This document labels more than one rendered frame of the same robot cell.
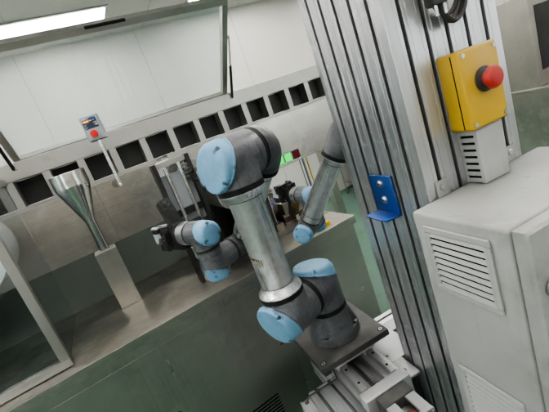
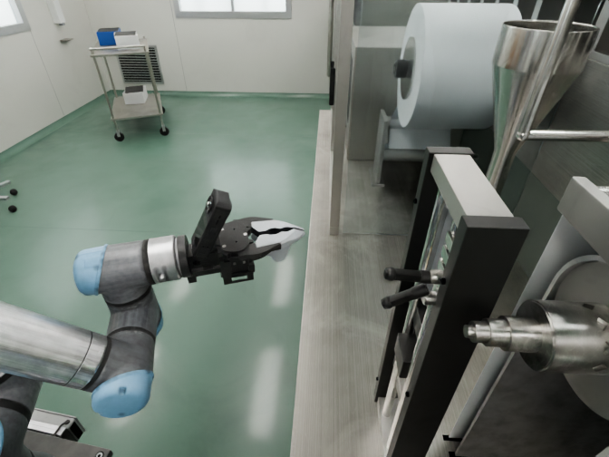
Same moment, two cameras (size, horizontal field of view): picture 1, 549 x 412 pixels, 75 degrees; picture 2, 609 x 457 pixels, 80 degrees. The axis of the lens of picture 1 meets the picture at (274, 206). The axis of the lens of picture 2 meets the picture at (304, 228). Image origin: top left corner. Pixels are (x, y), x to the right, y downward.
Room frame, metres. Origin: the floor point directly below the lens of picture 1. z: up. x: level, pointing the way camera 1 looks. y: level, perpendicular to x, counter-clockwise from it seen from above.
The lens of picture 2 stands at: (1.51, -0.01, 1.61)
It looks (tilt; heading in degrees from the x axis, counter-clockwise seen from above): 36 degrees down; 118
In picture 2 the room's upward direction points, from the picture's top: straight up
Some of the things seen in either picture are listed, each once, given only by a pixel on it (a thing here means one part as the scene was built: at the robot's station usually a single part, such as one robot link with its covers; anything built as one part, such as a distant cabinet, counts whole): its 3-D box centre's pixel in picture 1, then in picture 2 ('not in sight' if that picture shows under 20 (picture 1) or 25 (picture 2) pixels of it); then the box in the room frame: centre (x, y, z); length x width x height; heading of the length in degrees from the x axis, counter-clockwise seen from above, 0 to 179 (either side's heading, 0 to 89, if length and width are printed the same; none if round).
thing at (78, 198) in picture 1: (103, 246); (486, 204); (1.55, 0.77, 1.19); 0.14 x 0.14 x 0.57
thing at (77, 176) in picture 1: (69, 180); (542, 45); (1.55, 0.77, 1.50); 0.14 x 0.14 x 0.06
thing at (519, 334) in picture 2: not in sight; (498, 333); (1.57, 0.26, 1.34); 0.06 x 0.03 x 0.03; 24
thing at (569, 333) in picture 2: not in sight; (565, 335); (1.62, 0.29, 1.34); 0.06 x 0.06 x 0.06; 24
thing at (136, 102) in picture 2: not in sight; (130, 82); (-2.22, 2.87, 0.51); 0.91 x 0.58 x 1.02; 138
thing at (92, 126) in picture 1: (93, 127); not in sight; (1.55, 0.58, 1.66); 0.07 x 0.07 x 0.10; 9
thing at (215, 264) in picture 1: (217, 259); (134, 316); (1.05, 0.22, 1.12); 0.11 x 0.08 x 0.11; 132
